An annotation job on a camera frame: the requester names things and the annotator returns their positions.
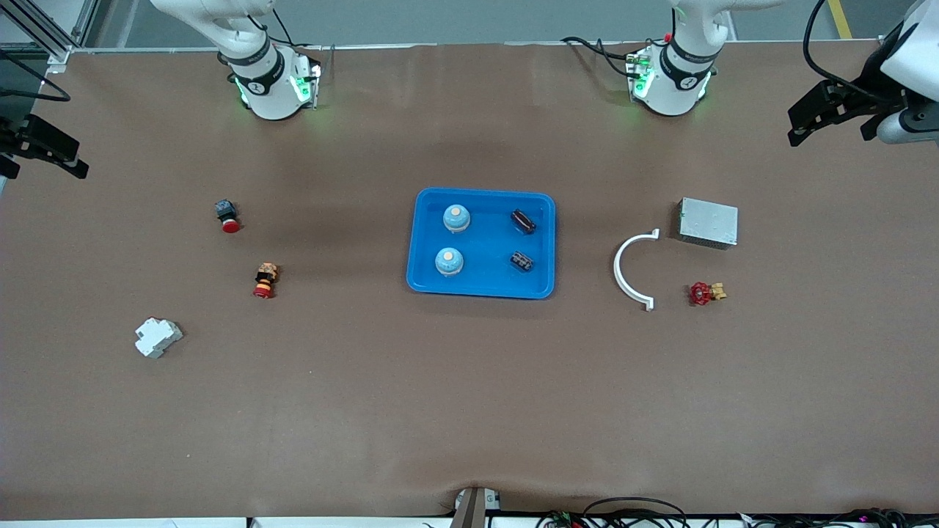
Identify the blue plastic tray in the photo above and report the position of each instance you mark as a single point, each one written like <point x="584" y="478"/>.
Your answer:
<point x="484" y="242"/>

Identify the light blue service bell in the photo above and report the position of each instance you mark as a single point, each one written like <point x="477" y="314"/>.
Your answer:
<point x="449" y="262"/>
<point x="456" y="218"/>

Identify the dark brown cylindrical capacitor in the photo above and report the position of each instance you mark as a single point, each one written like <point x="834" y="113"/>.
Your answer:
<point x="523" y="221"/>

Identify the red button black body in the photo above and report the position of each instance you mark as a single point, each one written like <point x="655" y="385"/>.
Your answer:
<point x="227" y="216"/>

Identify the white curved plastic bracket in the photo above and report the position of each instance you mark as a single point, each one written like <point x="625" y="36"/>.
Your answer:
<point x="616" y="270"/>

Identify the white circuit breaker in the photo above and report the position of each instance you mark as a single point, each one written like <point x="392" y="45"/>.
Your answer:
<point x="157" y="337"/>

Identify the grey metal box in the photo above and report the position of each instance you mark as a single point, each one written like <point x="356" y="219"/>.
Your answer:
<point x="708" y="222"/>

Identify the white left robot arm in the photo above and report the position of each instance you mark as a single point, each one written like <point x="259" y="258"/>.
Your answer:
<point x="671" y="92"/>

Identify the aluminium frame profile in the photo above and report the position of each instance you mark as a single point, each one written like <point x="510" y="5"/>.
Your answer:
<point x="86" y="22"/>

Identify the small black capacitor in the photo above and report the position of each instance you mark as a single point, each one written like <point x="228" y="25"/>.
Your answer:
<point x="521" y="261"/>

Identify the red button yellow orange body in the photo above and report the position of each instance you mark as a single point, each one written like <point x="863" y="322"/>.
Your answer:
<point x="265" y="281"/>

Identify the brown table cover mat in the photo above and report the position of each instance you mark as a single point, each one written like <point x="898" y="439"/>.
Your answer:
<point x="469" y="403"/>

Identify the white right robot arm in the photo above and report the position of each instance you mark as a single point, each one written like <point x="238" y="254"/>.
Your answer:
<point x="268" y="88"/>

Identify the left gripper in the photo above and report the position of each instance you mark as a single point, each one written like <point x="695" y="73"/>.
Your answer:
<point x="863" y="96"/>

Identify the grey metal clamp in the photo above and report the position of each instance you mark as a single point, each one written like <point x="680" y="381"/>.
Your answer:
<point x="473" y="510"/>

